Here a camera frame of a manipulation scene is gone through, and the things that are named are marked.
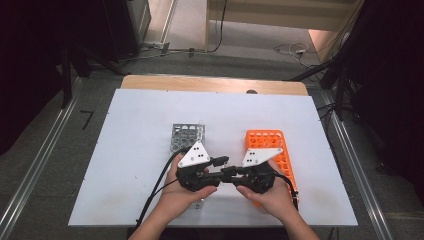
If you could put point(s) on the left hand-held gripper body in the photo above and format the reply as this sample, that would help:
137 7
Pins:
195 156

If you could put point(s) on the person's right hand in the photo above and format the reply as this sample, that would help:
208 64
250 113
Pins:
270 200

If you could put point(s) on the person's left hand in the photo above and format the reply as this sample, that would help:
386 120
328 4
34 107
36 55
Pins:
180 200

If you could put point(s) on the black metal stand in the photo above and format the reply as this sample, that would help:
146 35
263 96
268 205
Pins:
66 76

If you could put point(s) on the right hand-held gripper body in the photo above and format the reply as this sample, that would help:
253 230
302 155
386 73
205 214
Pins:
258 166

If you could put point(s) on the metal floor rail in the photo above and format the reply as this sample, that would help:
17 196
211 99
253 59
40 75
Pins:
360 173
36 160

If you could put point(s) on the grey floor power strip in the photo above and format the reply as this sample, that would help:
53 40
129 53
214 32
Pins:
156 46

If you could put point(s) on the dark cabinet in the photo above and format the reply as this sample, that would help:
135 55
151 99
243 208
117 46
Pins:
131 26

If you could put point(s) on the clear test tube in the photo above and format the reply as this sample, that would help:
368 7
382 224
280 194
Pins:
201 128

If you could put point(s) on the white board sheet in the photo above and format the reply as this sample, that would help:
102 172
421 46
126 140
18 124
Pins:
133 133

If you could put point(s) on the metal test tube rack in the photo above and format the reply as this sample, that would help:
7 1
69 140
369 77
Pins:
181 136

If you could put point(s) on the orange plastic test tube rack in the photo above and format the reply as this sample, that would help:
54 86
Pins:
263 138

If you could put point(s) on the beige wooden desk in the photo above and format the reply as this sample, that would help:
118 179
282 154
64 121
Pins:
266 13

